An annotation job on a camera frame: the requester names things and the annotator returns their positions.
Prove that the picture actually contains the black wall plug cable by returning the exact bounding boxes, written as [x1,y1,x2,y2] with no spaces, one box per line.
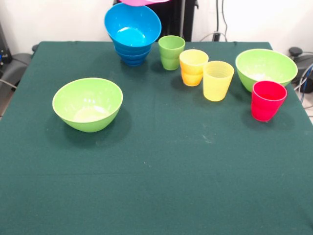
[199,0,228,42]

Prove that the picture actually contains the large blue plastic bowl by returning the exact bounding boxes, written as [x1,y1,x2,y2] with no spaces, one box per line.
[104,2,162,47]

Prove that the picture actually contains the grey pedestal foot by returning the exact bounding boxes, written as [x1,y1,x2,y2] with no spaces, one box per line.
[288,47,313,83]
[7,52,34,85]

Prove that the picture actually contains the small light blue bowl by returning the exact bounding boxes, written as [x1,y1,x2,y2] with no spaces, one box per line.
[113,40,152,58]

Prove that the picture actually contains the bundle of floor cables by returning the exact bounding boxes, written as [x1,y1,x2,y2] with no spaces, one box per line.
[293,62,313,103]

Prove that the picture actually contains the large pink plastic bowl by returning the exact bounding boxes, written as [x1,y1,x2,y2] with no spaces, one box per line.
[121,0,172,7]

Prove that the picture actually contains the green plastic cup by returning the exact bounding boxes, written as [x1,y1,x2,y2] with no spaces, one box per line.
[157,35,186,71]

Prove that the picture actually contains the green plastic bowl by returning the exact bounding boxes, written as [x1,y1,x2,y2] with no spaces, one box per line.
[52,77,124,133]
[235,48,298,93]

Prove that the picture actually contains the red plastic cup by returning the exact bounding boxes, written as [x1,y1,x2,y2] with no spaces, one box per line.
[251,80,288,122]

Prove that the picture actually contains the small dark blue bowl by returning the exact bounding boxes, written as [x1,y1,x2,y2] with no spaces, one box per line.
[116,51,150,67]

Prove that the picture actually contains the pale yellow translucent cup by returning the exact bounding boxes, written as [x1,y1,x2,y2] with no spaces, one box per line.
[202,60,235,102]

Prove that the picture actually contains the orange-yellow plastic cup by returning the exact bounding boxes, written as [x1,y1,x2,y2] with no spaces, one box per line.
[179,49,209,87]

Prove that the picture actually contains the dark green tablecloth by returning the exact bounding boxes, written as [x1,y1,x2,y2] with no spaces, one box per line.
[0,41,313,235]

